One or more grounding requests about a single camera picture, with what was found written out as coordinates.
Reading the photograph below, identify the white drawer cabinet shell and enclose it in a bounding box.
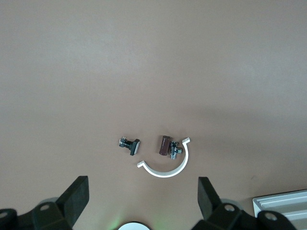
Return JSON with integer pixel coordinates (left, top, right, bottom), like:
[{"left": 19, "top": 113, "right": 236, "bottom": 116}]
[{"left": 252, "top": 189, "right": 307, "bottom": 225}]

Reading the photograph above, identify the brown cylinder part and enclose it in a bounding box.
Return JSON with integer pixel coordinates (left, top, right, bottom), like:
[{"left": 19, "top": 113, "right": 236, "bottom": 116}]
[{"left": 158, "top": 135, "right": 171, "bottom": 156}]

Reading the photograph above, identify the black square push switch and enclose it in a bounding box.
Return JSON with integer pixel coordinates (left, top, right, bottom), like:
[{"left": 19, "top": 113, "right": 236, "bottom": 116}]
[{"left": 119, "top": 136, "right": 141, "bottom": 156}]

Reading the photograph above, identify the white half-round pipe clamp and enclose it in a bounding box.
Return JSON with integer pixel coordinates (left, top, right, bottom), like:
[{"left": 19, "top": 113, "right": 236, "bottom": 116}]
[{"left": 136, "top": 137, "right": 192, "bottom": 178}]

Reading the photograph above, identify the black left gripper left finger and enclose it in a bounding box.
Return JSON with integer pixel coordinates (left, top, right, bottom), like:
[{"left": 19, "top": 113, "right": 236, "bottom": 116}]
[{"left": 0, "top": 175, "right": 90, "bottom": 230}]

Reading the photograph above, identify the chrome angle valve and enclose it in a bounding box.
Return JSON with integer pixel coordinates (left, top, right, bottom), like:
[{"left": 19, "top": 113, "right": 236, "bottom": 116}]
[{"left": 169, "top": 140, "right": 183, "bottom": 161}]

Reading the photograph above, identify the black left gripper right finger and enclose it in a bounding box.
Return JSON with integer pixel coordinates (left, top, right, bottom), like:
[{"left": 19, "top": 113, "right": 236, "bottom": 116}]
[{"left": 191, "top": 176, "right": 297, "bottom": 230}]

